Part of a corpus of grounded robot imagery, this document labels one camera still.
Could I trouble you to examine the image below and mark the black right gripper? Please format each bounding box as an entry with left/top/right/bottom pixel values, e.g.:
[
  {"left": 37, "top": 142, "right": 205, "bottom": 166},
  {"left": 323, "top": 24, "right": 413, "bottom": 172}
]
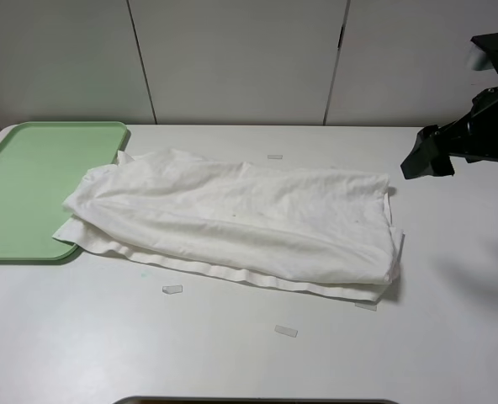
[{"left": 400, "top": 33, "right": 498, "bottom": 180}]

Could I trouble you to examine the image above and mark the white short sleeve shirt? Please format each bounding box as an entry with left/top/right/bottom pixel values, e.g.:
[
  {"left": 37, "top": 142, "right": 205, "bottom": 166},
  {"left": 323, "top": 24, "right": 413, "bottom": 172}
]
[{"left": 54, "top": 149, "right": 403, "bottom": 301}]

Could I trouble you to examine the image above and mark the light green plastic tray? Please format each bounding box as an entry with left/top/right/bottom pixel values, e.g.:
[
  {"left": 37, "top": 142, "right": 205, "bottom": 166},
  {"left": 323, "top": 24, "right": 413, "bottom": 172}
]
[{"left": 0, "top": 122, "right": 129, "bottom": 263}]

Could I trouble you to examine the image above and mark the clear tape piece front right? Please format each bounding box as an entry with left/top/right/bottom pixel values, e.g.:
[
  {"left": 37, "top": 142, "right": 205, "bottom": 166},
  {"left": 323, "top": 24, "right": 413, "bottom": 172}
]
[{"left": 354, "top": 302, "right": 378, "bottom": 311}]

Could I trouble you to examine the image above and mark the clear tape piece front centre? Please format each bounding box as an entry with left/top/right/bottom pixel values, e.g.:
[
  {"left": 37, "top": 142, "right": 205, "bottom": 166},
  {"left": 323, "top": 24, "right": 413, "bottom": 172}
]
[{"left": 274, "top": 325, "right": 298, "bottom": 338}]

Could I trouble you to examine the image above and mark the clear tape piece front left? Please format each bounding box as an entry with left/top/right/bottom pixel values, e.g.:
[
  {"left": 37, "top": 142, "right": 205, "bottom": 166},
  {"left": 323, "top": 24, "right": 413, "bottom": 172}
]
[{"left": 162, "top": 284, "right": 183, "bottom": 295}]

